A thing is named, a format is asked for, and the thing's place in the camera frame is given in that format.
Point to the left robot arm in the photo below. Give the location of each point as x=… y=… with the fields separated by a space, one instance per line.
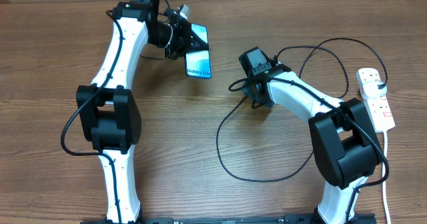
x=109 y=115

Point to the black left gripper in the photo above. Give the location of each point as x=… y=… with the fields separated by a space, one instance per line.
x=183 y=40

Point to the white power strip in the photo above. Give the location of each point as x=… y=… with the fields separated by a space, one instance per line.
x=378 y=108

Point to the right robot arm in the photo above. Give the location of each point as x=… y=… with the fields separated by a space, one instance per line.
x=346 y=148

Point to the blue Samsung Galaxy phone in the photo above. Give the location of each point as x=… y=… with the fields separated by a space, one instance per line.
x=197 y=63

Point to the white charger plug adapter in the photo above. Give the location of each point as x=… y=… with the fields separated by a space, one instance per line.
x=372 y=89

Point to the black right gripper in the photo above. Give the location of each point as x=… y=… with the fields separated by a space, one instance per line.
x=247 y=89

